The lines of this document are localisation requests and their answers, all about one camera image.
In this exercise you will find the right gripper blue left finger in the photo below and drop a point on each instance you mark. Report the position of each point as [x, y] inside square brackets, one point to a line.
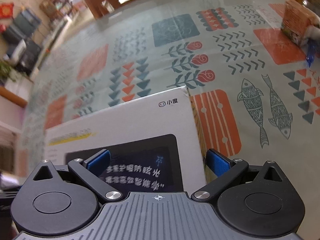
[89, 170]

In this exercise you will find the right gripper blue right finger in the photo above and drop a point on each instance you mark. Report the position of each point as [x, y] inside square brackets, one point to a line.
[229, 173]

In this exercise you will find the white tablet box lid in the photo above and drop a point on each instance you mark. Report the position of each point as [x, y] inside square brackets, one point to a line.
[155, 143]

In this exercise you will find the patterned plastic tablecloth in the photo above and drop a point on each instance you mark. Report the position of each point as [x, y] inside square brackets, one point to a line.
[254, 95]

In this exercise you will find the white tv cabinet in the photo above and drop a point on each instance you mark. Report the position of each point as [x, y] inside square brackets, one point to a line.
[17, 86]

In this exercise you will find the blue plastic clip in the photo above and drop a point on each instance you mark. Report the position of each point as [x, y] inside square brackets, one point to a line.
[311, 52]

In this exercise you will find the flat screen television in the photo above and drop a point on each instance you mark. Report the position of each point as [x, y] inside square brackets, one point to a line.
[22, 27]

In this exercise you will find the white bowl dark food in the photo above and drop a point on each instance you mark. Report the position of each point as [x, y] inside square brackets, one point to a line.
[314, 33]

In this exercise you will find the brown drink carton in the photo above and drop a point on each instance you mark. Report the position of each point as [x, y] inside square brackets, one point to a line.
[297, 21]

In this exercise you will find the red wall ornament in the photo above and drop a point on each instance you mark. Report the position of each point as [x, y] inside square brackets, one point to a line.
[6, 10]

